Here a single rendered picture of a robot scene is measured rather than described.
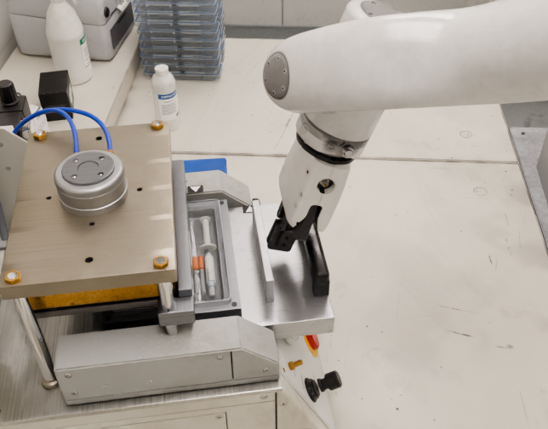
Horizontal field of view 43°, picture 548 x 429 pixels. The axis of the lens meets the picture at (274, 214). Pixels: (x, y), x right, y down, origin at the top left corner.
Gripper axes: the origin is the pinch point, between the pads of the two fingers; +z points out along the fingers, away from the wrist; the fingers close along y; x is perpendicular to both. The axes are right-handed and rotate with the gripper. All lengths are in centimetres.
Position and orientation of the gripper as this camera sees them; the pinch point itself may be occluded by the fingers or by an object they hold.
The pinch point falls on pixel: (282, 235)
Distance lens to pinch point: 89.8
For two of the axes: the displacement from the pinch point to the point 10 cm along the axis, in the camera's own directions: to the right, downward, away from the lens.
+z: -3.3, 7.3, 6.0
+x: -9.3, -1.6, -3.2
